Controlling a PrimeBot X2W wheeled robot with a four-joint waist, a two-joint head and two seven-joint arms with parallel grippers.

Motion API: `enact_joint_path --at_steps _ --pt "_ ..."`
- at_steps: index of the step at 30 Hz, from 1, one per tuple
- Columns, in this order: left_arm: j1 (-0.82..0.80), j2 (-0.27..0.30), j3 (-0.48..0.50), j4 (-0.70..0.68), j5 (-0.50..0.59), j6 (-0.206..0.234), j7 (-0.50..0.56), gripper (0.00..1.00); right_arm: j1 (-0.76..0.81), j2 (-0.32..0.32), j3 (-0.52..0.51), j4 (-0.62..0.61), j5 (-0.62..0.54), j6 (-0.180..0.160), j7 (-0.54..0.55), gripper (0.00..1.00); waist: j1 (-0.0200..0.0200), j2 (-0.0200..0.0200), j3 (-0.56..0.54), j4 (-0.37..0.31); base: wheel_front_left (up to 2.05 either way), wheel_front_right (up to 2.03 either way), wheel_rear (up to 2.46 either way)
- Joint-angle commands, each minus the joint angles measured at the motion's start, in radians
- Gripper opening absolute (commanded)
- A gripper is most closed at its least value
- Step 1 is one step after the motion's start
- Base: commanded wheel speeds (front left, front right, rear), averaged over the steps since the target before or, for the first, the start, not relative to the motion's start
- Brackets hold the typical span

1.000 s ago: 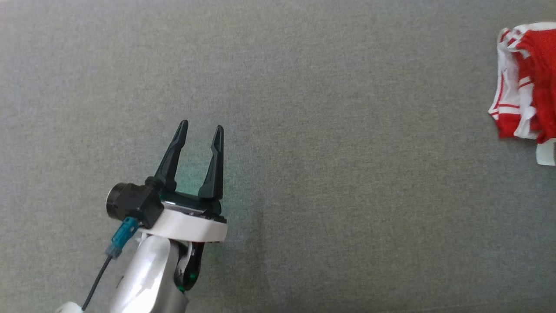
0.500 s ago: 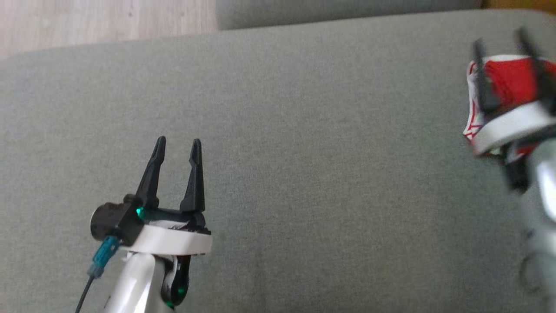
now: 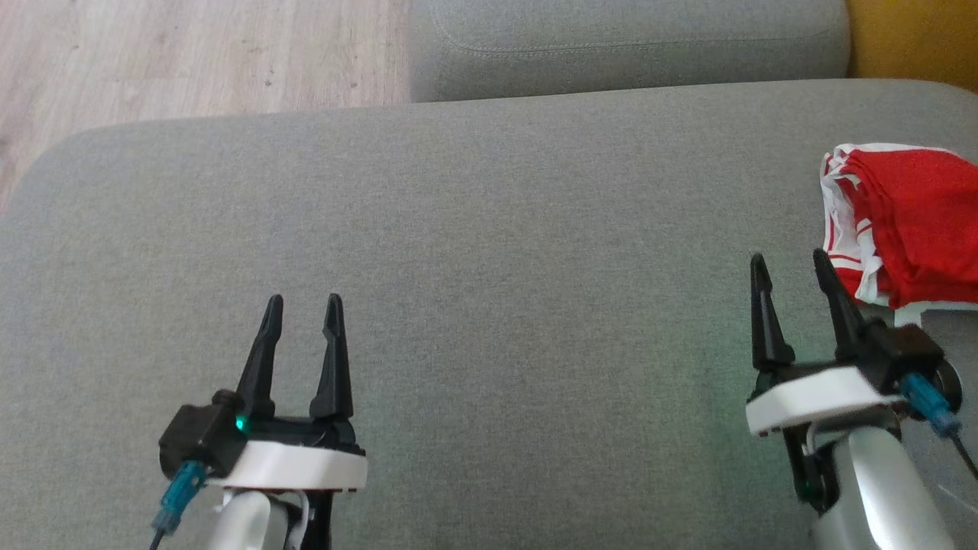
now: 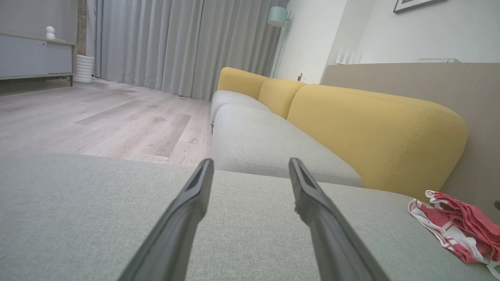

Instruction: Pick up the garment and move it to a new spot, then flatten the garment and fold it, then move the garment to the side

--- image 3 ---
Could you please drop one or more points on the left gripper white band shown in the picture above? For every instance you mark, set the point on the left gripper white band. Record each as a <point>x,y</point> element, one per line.
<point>306,466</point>

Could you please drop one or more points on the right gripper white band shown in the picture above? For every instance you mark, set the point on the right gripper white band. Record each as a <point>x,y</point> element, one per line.
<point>817,397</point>

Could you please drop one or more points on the red white basketball jersey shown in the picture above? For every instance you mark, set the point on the red white basketball jersey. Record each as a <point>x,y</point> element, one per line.
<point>840,229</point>

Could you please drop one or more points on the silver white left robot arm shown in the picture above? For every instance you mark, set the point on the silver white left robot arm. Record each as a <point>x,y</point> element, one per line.
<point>244,523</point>

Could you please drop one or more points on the grey fabric sofa seat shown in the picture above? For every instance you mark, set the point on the grey fabric sofa seat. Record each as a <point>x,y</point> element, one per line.
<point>497,267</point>

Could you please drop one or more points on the grey fabric sofa cushion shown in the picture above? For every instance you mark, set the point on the grey fabric sofa cushion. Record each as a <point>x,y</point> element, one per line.
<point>626,46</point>

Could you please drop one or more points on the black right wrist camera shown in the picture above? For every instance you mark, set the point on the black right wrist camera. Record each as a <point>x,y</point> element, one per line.
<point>913,355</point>

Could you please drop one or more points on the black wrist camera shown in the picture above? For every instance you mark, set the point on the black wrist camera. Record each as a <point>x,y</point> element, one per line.
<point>913,355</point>
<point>199,435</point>

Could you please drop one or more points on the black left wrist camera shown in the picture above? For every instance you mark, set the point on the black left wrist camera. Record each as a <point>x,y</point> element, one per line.
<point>199,435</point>

